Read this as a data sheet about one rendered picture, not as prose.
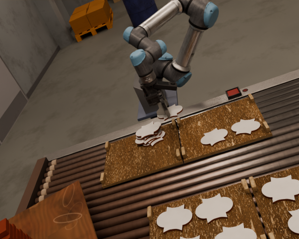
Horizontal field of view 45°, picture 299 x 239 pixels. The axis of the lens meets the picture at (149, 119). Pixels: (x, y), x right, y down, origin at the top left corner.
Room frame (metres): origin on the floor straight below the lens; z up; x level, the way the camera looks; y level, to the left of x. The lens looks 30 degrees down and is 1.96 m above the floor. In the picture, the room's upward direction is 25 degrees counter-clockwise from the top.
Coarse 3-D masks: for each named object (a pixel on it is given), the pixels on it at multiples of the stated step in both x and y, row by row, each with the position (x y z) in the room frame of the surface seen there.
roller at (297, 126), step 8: (280, 128) 1.25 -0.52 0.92; (288, 128) 1.23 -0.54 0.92; (296, 128) 1.22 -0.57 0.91; (272, 136) 1.24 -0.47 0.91; (248, 144) 1.26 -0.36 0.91; (224, 152) 1.28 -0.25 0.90; (168, 168) 1.34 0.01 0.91; (144, 176) 1.37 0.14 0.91; (120, 184) 1.39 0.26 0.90; (88, 192) 1.43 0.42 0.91
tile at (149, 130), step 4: (152, 124) 1.64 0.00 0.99; (156, 124) 1.63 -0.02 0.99; (144, 128) 1.64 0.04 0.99; (148, 128) 1.63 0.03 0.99; (152, 128) 1.61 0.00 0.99; (156, 128) 1.59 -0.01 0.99; (136, 132) 1.64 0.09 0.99; (140, 132) 1.62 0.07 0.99; (144, 132) 1.60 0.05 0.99; (148, 132) 1.59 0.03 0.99; (152, 132) 1.57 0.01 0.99; (140, 136) 1.59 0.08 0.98; (144, 136) 1.57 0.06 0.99
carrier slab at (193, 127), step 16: (208, 112) 1.60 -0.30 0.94; (224, 112) 1.53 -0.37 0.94; (240, 112) 1.47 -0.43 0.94; (256, 112) 1.42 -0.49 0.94; (192, 128) 1.53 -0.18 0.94; (208, 128) 1.47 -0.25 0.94; (224, 128) 1.41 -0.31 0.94; (192, 144) 1.40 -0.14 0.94; (224, 144) 1.30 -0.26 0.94; (240, 144) 1.26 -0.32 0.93; (192, 160) 1.30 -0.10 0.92
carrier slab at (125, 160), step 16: (160, 128) 1.66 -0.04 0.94; (176, 128) 1.59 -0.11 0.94; (112, 144) 1.71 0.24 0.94; (128, 144) 1.65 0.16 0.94; (160, 144) 1.51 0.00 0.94; (176, 144) 1.46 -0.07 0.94; (112, 160) 1.57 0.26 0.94; (128, 160) 1.50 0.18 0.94; (144, 160) 1.45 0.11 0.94; (160, 160) 1.39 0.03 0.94; (176, 160) 1.34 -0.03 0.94; (112, 176) 1.43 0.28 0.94; (128, 176) 1.38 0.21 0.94
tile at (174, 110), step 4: (168, 108) 1.60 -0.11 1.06; (172, 108) 1.58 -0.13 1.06; (176, 108) 1.57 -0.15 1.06; (180, 108) 1.55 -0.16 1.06; (172, 112) 1.54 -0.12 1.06; (176, 112) 1.53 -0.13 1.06; (160, 116) 1.56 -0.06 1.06; (164, 116) 1.54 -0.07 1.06; (172, 116) 1.51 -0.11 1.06; (176, 116) 1.50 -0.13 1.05; (164, 120) 1.51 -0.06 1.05
